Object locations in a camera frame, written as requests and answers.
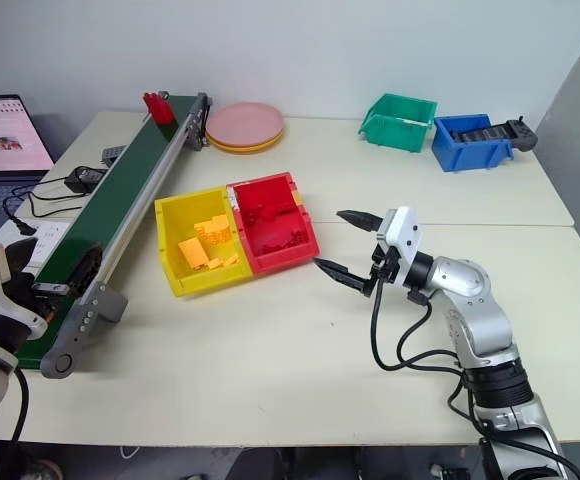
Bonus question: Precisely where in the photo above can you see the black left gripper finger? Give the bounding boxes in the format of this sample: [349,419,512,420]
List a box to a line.
[2,237,40,281]
[67,243,104,297]

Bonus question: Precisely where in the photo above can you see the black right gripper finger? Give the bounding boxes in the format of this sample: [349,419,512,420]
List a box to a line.
[313,257,372,298]
[336,209,385,233]

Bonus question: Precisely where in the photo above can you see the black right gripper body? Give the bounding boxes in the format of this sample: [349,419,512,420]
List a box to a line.
[362,244,403,299]

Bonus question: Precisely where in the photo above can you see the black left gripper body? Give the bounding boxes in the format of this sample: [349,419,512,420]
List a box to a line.
[0,272,72,321]

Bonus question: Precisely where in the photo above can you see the red storage bin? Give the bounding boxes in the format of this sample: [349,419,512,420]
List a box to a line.
[225,171,320,277]

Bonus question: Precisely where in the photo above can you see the red toy blocks heap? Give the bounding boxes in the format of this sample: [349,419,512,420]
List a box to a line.
[241,198,311,254]

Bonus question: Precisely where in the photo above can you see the yellow storage bin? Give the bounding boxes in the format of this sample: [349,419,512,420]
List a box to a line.
[153,186,255,300]

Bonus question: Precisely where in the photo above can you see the black power adapter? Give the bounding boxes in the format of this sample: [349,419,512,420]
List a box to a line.
[64,166,107,195]

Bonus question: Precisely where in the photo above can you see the green storage bin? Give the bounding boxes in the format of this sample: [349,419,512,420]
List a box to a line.
[357,92,439,154]

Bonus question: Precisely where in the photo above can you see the large yellow toy block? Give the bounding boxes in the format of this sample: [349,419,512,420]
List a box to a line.
[176,237,210,270]

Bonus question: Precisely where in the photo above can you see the laptop computer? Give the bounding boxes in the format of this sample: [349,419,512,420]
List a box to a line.
[0,93,57,242]

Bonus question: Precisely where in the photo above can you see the small yellow toy blocks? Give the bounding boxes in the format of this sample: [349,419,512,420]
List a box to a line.
[203,252,242,272]

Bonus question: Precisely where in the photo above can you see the blue storage bin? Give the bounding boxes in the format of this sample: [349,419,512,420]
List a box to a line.
[430,113,515,174]

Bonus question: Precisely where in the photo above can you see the yellow stacked toy blocks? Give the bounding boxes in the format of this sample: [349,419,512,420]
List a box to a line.
[193,214,235,247]

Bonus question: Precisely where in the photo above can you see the yellow plate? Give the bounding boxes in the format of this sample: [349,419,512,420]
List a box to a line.
[208,130,285,155]

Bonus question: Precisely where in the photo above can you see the black ribbed strip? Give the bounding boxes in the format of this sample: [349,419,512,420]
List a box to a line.
[448,124,512,147]

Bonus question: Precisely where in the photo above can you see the pink plate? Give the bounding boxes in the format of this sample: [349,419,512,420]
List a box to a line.
[205,102,286,145]

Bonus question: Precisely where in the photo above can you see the red toy block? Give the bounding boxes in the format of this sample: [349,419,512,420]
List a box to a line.
[142,90,177,127]

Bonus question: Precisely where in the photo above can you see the black handheld controller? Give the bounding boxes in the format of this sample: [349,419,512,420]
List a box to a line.
[503,116,540,152]

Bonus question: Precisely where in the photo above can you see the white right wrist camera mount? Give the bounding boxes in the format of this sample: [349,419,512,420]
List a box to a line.
[375,205,424,282]

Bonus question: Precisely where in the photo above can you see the black power cable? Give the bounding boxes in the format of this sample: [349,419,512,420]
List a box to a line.
[1,175,74,237]

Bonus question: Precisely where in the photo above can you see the green conveyor belt grey frame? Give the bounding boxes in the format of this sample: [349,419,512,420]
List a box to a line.
[17,91,215,380]

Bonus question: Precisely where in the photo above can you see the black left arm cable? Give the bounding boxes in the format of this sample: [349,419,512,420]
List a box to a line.
[8,367,31,445]

